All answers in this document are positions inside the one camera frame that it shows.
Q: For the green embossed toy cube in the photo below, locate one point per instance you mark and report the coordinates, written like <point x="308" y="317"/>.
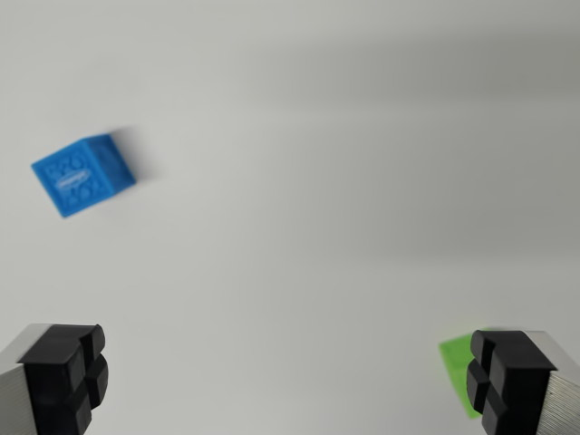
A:
<point x="455" y="362"/>

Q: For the gripper right finger with silver black pad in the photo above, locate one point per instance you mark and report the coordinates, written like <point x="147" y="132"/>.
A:
<point x="521" y="385"/>

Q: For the gripper left finger with silver black pad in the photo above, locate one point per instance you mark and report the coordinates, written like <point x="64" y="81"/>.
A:
<point x="50" y="380"/>

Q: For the blue embossed toy cube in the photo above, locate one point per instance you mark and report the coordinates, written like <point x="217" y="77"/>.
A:
<point x="79" y="176"/>

